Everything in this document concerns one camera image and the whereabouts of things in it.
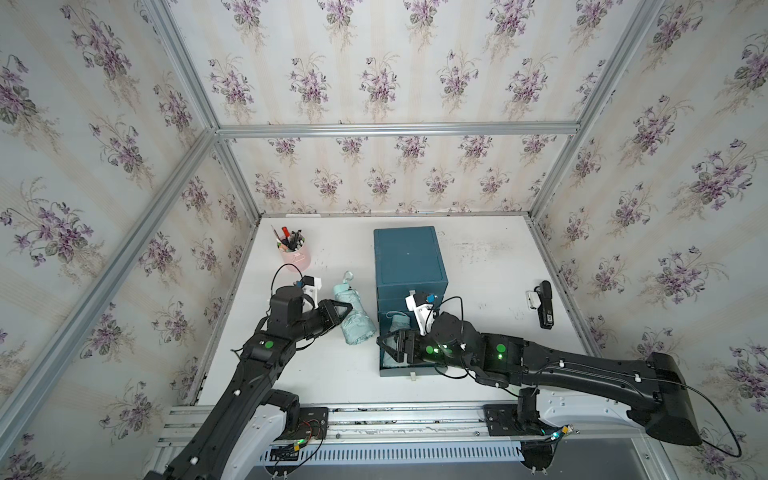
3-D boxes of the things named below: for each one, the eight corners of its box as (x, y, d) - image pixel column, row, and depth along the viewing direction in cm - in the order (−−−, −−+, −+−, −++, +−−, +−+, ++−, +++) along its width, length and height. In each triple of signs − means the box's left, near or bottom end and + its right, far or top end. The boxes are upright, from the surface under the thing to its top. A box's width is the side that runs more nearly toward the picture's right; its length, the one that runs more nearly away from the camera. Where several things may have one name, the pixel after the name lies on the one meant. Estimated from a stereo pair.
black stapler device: (538, 327, 91) (545, 320, 88) (534, 286, 101) (539, 279, 97) (551, 330, 91) (558, 323, 87) (545, 288, 100) (551, 281, 97)
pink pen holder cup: (285, 273, 105) (274, 250, 95) (289, 258, 109) (279, 234, 99) (308, 273, 105) (300, 250, 95) (311, 258, 109) (304, 234, 99)
